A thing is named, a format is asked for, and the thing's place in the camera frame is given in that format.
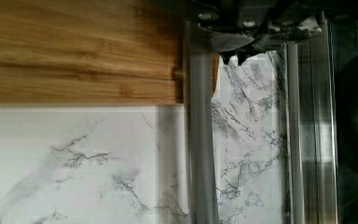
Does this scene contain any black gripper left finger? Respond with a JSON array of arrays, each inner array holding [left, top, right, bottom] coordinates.
[[199, 25, 255, 64]]

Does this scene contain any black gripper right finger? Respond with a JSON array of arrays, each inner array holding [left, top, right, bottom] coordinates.
[[236, 18, 323, 66]]

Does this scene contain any bamboo cutting board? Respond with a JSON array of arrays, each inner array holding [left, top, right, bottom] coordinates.
[[0, 0, 220, 106]]

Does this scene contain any silver oven door handle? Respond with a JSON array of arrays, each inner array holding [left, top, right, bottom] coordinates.
[[183, 21, 219, 224]]

